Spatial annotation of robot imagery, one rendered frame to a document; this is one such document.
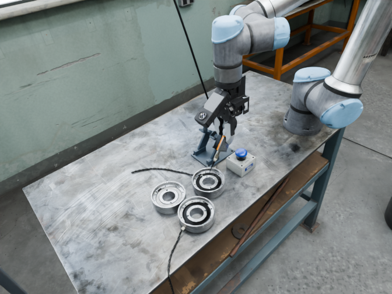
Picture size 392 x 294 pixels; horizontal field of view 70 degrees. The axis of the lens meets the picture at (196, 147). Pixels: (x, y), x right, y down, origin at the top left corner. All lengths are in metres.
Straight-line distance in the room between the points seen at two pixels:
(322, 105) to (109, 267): 0.78
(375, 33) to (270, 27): 0.30
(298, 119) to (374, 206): 1.10
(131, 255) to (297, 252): 1.13
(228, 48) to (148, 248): 0.56
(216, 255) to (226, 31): 0.73
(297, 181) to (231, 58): 0.74
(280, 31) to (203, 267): 0.77
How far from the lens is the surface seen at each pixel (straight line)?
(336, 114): 0.95
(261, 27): 0.75
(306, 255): 1.75
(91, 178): 1.05
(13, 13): 2.04
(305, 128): 1.14
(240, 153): 0.92
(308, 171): 1.37
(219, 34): 0.71
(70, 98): 2.34
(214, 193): 0.86
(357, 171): 2.28
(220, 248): 1.08
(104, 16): 2.31
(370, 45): 0.94
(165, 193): 0.89
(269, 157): 1.03
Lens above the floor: 1.48
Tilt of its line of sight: 39 degrees down
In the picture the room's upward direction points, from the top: 6 degrees counter-clockwise
